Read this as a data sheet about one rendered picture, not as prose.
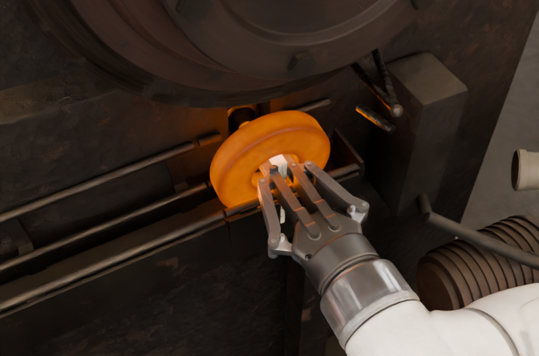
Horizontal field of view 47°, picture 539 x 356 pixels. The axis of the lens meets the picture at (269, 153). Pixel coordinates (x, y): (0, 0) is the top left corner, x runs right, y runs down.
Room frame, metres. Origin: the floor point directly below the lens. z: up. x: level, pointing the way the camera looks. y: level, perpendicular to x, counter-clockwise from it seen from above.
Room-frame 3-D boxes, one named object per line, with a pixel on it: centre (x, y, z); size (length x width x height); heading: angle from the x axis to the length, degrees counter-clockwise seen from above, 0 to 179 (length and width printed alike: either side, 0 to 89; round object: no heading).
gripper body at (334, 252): (0.39, -0.07, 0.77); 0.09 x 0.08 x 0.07; 26
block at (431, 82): (0.65, -0.21, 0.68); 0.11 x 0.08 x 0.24; 25
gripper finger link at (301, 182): (0.46, -0.05, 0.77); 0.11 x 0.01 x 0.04; 24
